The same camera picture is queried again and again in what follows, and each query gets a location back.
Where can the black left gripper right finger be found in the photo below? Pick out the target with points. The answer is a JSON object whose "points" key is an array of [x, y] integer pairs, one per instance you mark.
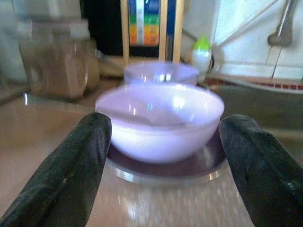
{"points": [[267, 170]]}

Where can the light purple plastic bowl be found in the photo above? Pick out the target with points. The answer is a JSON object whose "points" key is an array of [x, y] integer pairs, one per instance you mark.
{"points": [[161, 137], [142, 74]]}

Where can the blender with clear jar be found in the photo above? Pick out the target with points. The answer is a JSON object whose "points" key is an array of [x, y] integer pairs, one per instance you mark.
{"points": [[59, 61]]}

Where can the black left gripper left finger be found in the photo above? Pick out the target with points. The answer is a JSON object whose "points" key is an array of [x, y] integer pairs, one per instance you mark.
{"points": [[61, 170]]}

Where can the grey metal faucet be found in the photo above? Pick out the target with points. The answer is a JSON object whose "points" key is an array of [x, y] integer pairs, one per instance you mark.
{"points": [[282, 26]]}

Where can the stainless steel kitchen sink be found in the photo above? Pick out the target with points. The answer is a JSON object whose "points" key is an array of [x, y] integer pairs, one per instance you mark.
{"points": [[260, 106]]}

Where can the water ionizer coloured buttons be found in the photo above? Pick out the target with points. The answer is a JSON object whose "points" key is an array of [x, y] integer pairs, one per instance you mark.
{"points": [[144, 26]]}

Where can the white bottle green cap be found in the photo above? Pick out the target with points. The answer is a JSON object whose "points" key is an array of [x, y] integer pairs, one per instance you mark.
{"points": [[201, 55]]}

